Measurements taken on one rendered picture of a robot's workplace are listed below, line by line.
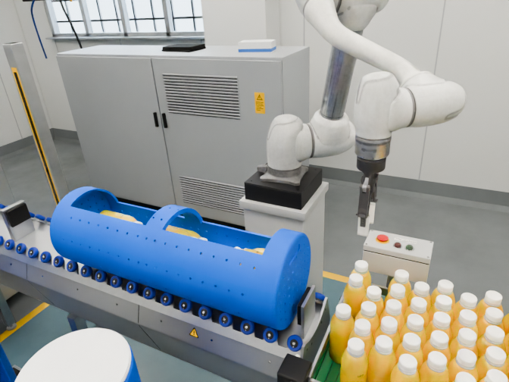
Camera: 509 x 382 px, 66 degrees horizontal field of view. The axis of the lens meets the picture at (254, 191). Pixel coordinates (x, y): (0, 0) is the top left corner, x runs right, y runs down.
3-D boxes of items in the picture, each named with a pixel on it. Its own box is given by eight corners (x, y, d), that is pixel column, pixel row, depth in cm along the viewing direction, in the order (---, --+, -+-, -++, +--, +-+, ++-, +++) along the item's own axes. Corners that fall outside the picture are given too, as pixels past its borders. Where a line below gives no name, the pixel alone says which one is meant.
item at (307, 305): (307, 314, 125) (307, 283, 119) (315, 316, 124) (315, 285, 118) (296, 336, 117) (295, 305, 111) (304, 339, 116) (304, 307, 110)
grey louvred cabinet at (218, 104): (130, 179, 449) (99, 45, 382) (308, 214, 356) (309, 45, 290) (93, 200, 407) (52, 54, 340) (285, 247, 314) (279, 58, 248)
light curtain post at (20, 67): (103, 320, 255) (14, 42, 177) (110, 323, 253) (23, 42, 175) (95, 327, 251) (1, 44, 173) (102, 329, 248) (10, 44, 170)
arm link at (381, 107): (363, 143, 96) (413, 136, 98) (368, 79, 89) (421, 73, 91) (345, 129, 106) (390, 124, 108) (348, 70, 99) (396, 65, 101)
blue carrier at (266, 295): (117, 233, 169) (100, 173, 155) (311, 286, 132) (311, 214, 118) (63, 274, 147) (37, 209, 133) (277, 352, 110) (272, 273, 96)
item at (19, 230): (32, 229, 181) (20, 199, 174) (38, 230, 180) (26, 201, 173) (11, 240, 174) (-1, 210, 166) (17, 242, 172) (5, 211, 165)
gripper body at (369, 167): (360, 147, 109) (359, 177, 114) (353, 158, 103) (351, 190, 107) (388, 151, 106) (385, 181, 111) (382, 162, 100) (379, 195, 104)
